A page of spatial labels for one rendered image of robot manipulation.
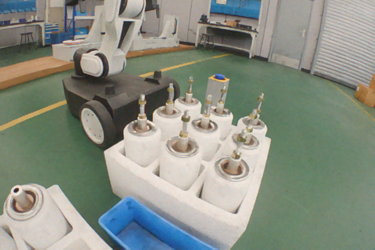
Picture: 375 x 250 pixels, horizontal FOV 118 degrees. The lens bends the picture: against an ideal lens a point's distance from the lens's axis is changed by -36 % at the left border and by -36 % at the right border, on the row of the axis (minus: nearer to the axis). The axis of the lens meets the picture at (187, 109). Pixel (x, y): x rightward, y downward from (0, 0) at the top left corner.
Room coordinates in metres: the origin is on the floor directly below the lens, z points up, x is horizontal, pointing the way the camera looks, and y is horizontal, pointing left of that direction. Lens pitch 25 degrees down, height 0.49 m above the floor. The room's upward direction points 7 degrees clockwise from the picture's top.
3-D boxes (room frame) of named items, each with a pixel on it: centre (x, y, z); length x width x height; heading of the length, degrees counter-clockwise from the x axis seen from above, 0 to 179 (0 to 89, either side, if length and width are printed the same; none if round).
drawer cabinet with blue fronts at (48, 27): (4.24, 4.31, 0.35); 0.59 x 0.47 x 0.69; 66
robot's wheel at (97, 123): (0.57, 0.37, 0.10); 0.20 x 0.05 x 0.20; 66
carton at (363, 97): (2.32, -3.39, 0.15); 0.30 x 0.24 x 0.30; 155
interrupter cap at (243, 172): (0.26, -0.10, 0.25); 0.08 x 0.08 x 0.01
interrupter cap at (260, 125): (0.47, -0.21, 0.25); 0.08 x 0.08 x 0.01
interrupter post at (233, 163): (0.26, -0.10, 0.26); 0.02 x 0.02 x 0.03
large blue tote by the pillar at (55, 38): (3.74, 3.38, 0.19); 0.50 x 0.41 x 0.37; 70
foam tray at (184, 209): (0.42, -0.05, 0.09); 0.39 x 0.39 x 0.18; 63
